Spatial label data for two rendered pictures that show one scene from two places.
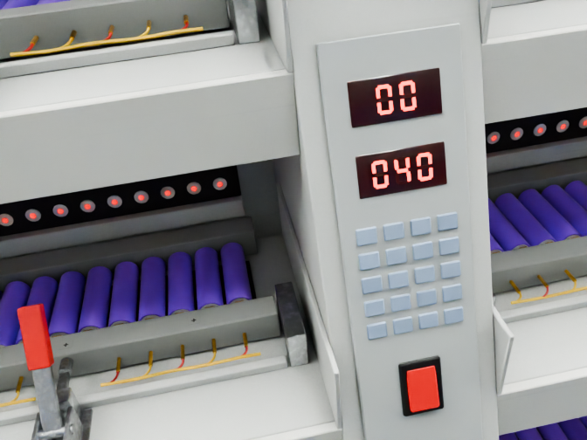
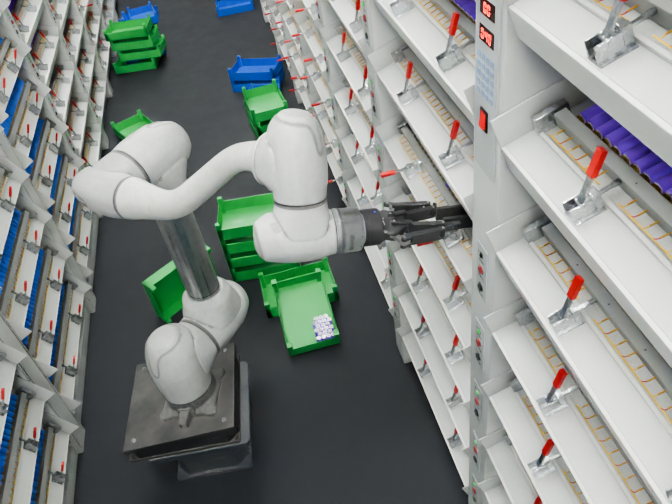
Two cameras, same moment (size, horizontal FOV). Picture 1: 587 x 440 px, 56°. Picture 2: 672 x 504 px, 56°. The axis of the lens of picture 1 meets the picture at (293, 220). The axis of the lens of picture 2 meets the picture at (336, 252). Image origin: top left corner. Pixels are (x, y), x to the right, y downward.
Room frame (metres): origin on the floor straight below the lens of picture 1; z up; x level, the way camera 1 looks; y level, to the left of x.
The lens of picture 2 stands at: (0.02, -0.83, 1.86)
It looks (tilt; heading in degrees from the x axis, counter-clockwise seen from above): 41 degrees down; 89
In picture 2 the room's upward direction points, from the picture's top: 10 degrees counter-clockwise
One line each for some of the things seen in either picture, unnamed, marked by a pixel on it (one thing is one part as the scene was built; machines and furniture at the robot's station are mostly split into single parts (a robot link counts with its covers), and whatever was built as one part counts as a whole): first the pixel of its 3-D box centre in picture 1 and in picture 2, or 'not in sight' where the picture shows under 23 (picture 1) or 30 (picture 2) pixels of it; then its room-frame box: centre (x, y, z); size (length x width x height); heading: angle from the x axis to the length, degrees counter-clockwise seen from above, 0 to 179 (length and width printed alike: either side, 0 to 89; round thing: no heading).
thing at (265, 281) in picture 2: not in sight; (298, 286); (-0.14, 1.05, 0.04); 0.30 x 0.20 x 0.08; 6
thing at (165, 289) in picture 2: not in sight; (183, 282); (-0.61, 1.14, 0.10); 0.30 x 0.08 x 0.20; 41
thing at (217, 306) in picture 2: not in sight; (190, 244); (-0.37, 0.59, 0.73); 0.22 x 0.16 x 0.77; 54
